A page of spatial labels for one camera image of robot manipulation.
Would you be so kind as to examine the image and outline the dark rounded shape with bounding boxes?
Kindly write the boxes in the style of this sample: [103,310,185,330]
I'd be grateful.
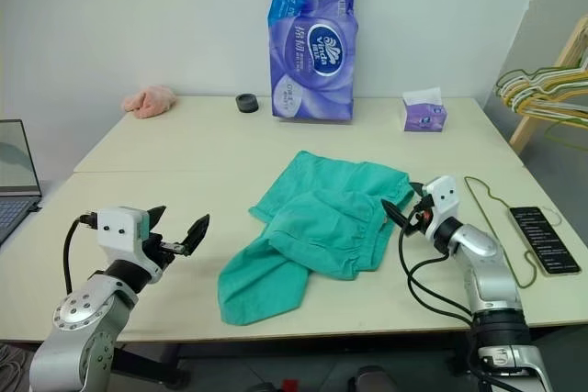
[346,364,397,392]

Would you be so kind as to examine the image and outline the olive wire hanger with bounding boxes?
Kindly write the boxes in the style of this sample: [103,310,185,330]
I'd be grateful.
[463,175,539,288]

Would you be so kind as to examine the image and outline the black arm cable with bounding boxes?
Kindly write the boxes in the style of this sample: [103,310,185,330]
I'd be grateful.
[397,225,480,322]
[62,212,100,296]

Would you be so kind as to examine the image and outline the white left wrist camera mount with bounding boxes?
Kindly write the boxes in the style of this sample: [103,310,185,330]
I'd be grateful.
[89,206,151,256]

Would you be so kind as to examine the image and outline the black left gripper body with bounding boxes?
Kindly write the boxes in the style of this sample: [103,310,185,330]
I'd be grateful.
[140,225,191,269]

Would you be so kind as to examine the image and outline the black smartphone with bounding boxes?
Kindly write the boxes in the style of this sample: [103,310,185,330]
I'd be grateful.
[508,206,582,277]

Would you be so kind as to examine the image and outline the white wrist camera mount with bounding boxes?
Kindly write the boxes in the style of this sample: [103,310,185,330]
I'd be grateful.
[423,175,461,228]
[89,206,151,256]

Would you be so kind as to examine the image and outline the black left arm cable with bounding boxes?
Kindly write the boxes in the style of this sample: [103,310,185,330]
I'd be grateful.
[62,212,100,296]

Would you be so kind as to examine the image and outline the pink cloth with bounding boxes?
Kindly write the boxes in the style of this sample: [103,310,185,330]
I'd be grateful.
[120,84,178,120]

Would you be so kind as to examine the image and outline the small purple tissue pack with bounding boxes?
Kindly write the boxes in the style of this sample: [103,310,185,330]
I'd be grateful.
[401,87,449,133]

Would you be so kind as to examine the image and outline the white wire hanger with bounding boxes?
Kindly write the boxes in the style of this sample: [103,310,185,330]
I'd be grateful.
[503,68,588,120]

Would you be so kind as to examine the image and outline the wooden clothes rack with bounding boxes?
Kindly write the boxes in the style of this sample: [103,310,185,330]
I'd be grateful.
[509,15,588,155]

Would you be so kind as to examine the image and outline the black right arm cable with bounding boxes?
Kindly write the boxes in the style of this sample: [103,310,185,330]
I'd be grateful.
[397,225,480,322]

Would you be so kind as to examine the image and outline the yellow wire hanger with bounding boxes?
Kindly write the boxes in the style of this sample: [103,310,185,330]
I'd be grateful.
[497,65,588,128]

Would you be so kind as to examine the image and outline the purple Vinda tissue bag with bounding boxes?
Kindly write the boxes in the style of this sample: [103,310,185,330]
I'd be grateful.
[266,0,360,126]

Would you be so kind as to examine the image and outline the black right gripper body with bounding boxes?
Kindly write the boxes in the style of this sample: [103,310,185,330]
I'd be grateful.
[402,195,437,240]

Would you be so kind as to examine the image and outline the green shorts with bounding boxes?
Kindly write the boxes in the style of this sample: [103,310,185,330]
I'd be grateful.
[217,149,414,326]

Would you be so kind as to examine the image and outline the grey laptop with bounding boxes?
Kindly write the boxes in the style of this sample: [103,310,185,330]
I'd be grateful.
[0,118,44,247]

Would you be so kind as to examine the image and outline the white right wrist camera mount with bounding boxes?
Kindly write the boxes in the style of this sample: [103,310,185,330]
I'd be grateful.
[423,175,461,228]

